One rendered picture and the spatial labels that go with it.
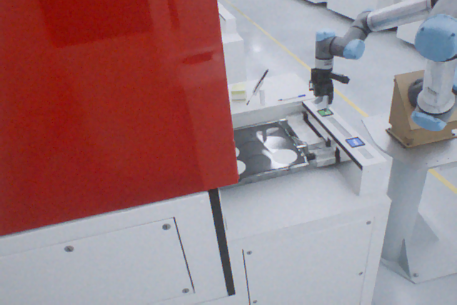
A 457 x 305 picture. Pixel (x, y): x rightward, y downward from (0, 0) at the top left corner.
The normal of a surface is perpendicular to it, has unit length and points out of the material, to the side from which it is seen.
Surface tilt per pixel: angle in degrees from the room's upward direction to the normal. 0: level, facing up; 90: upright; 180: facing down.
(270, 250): 90
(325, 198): 0
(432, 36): 113
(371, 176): 90
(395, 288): 0
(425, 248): 0
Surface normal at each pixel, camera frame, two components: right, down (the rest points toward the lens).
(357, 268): 0.20, 0.50
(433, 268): -0.11, -0.84
